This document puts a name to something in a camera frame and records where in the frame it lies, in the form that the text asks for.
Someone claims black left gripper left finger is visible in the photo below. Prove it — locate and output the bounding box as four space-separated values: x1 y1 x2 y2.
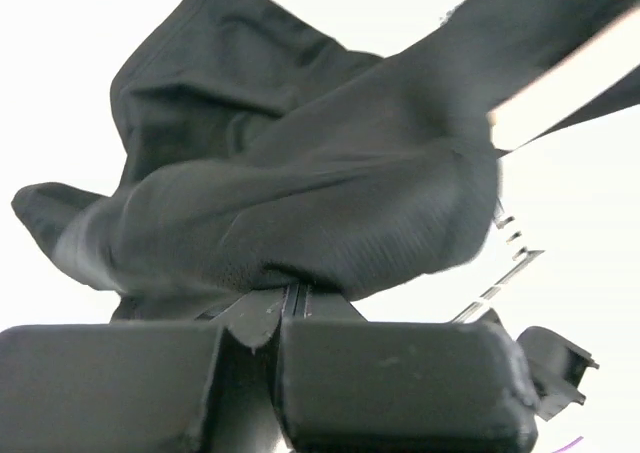
1 293 280 452

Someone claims black t shirt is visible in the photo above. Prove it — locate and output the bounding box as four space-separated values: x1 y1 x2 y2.
11 0 638 320

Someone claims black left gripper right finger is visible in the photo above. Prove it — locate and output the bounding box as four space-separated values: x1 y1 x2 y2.
277 285 538 452

